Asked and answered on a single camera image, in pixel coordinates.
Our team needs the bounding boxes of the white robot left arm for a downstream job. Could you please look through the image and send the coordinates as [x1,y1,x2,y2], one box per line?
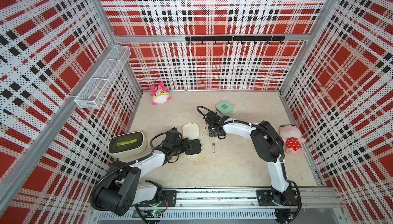
[90,128,193,216]

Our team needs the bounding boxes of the white box green screen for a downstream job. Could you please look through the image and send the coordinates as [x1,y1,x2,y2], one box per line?
[107,131,147,158]

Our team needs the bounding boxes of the mint green manicure case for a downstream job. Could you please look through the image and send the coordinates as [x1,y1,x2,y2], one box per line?
[215,100,234,117]

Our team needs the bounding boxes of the white wire mesh shelf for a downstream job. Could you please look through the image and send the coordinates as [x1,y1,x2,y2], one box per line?
[75,45,131,109]

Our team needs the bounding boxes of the cream manicure case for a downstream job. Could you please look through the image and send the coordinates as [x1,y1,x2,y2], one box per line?
[182,122,202,156]

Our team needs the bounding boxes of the pink white owl plush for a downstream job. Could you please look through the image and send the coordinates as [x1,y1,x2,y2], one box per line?
[150,82,172,106]

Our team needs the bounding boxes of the black wall hook rail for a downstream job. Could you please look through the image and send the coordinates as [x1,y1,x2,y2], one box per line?
[185,36,286,43]

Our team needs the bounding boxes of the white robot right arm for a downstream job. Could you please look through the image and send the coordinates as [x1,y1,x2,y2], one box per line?
[196,105,302,207]

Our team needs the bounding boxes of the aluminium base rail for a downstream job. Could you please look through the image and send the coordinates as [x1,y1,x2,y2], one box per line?
[98,187,343,224]

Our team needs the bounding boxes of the pink frog plush red dress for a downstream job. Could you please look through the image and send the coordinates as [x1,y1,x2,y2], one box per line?
[279,124,306,155]

